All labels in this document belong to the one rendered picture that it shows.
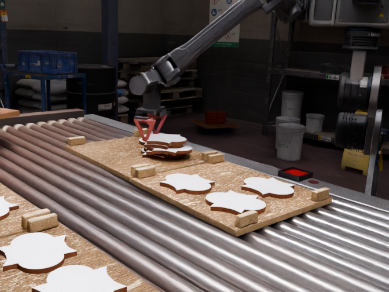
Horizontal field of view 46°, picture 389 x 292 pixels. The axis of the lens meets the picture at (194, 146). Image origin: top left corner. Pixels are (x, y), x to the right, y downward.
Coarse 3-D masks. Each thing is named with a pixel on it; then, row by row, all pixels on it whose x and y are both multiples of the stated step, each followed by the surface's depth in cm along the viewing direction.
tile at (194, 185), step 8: (168, 176) 125; (176, 176) 125; (184, 176) 125; (192, 176) 126; (160, 184) 120; (168, 184) 119; (176, 184) 118; (184, 184) 119; (192, 184) 119; (200, 184) 119; (208, 184) 120; (176, 192) 115; (192, 192) 115; (200, 192) 115
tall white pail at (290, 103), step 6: (288, 90) 613; (294, 90) 613; (282, 96) 598; (288, 96) 591; (294, 96) 588; (300, 96) 591; (282, 102) 601; (288, 102) 592; (294, 102) 590; (300, 102) 594; (282, 108) 602; (288, 108) 594; (294, 108) 593; (300, 108) 597; (282, 114) 603; (288, 114) 596; (294, 114) 595; (300, 114) 602
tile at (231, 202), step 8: (216, 192) 114; (232, 192) 114; (208, 200) 108; (216, 200) 108; (224, 200) 109; (232, 200) 109; (240, 200) 109; (248, 200) 109; (256, 200) 110; (216, 208) 105; (224, 208) 105; (232, 208) 104; (240, 208) 104; (248, 208) 105; (256, 208) 105; (264, 208) 106
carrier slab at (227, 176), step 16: (160, 176) 128; (208, 176) 130; (224, 176) 131; (240, 176) 131; (256, 176) 132; (160, 192) 116; (208, 192) 117; (224, 192) 118; (240, 192) 118; (304, 192) 120; (192, 208) 106; (208, 208) 107; (272, 208) 108; (288, 208) 109; (304, 208) 110; (224, 224) 98; (256, 224) 99
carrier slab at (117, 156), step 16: (96, 144) 160; (112, 144) 161; (128, 144) 162; (96, 160) 141; (112, 160) 141; (128, 160) 142; (144, 160) 143; (160, 160) 144; (176, 160) 144; (192, 160) 145; (128, 176) 127
